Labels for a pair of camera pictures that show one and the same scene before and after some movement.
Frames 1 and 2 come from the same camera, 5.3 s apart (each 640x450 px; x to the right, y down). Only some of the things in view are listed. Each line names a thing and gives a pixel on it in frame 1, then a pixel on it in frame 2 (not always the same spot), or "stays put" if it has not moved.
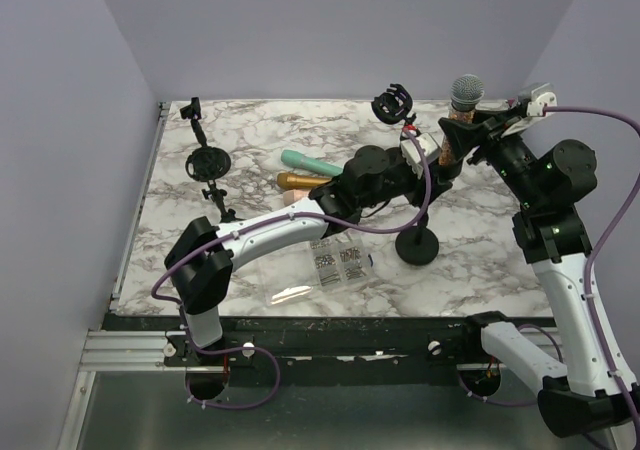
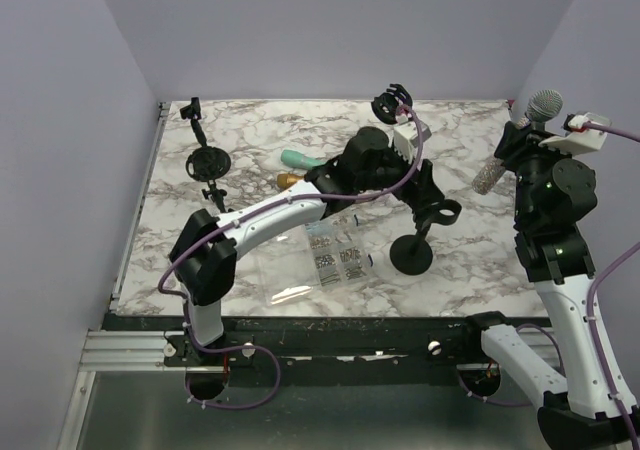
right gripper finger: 465,137 -> 512,141
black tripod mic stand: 210,164 stays put
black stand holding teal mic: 394,106 stays put
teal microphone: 297,159 stays put
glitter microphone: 466,91 -> 542,106
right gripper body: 509,150 -> 537,154
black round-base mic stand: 193,112 stays put
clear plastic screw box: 332,262 stays put
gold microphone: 291,181 stays put
